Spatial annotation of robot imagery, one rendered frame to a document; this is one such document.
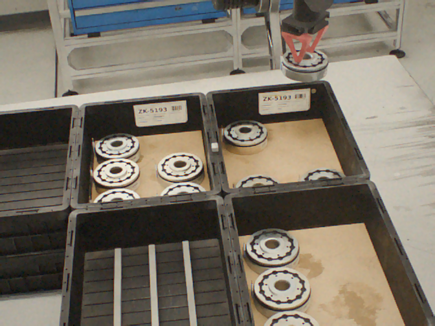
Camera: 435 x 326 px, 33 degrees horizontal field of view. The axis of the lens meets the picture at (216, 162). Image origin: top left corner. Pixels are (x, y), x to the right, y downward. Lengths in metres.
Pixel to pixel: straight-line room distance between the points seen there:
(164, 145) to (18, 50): 2.55
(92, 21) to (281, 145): 1.92
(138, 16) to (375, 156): 1.84
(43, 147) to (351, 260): 0.81
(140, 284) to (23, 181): 0.45
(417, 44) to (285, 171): 2.47
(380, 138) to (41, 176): 0.89
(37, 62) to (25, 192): 2.41
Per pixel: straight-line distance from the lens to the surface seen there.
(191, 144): 1.79
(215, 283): 1.43
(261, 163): 1.71
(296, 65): 1.67
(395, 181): 1.89
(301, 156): 1.73
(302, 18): 1.62
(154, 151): 1.78
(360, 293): 1.41
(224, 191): 1.47
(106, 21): 3.55
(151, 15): 3.55
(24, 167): 1.80
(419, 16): 4.38
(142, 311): 1.39
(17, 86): 3.89
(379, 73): 2.34
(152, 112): 1.80
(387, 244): 1.41
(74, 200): 1.50
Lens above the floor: 1.84
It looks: 36 degrees down
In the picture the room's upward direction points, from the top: 4 degrees counter-clockwise
